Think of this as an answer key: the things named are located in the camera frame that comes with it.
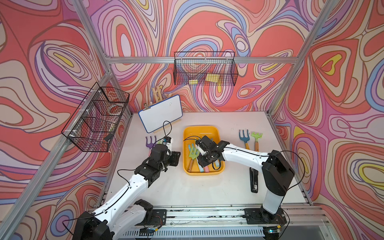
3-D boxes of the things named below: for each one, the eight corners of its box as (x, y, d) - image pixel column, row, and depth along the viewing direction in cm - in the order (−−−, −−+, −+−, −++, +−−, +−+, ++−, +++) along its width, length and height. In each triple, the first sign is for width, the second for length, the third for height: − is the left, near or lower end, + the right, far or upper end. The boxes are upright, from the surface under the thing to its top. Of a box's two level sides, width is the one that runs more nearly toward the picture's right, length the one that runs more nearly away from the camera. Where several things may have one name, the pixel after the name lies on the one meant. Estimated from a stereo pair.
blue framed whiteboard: (152, 141, 103) (144, 120, 86) (147, 133, 108) (138, 111, 91) (186, 124, 113) (185, 102, 96) (181, 117, 118) (178, 95, 101)
